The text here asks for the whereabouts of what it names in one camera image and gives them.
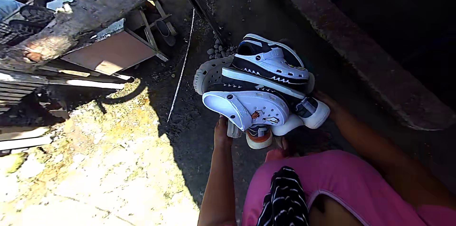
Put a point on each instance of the person's legs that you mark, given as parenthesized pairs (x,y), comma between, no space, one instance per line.
(276,154)

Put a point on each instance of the person's body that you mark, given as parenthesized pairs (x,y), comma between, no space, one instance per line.
(342,172)

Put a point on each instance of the person's right hand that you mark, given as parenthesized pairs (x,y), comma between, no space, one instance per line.
(328,103)

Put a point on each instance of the weathered wooden slats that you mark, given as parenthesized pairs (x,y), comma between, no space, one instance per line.
(16,90)

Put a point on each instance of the person's left fingers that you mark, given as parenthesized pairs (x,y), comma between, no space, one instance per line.
(222,122)

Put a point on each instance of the person's left hand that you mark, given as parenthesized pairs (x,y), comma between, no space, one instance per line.
(223,137)

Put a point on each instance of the black plastic crate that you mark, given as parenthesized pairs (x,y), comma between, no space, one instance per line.
(6,33)

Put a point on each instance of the pile of shoes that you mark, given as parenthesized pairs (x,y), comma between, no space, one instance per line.
(249,103)

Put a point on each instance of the wooden stick frame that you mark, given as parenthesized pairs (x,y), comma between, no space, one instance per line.
(149,33)

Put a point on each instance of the white wooden plank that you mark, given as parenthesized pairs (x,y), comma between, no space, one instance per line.
(26,143)

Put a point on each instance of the grey slipper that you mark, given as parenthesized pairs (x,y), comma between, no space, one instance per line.
(164,30)

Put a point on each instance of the brown rectangular board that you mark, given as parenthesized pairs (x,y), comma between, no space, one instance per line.
(114,50)

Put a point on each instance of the long concrete curb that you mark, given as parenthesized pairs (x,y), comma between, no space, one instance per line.
(359,47)

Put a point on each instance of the pile of grey pebbles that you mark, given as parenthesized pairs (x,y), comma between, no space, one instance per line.
(218,50)

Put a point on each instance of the person's left forearm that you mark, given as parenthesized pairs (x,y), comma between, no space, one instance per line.
(218,183)

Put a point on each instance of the dark wooden post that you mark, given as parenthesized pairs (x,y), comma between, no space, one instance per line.
(199,6)

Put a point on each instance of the person's right forearm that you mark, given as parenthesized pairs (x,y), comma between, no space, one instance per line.
(377,147)

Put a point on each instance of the rough grey ledge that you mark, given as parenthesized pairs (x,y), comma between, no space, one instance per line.
(82,15)

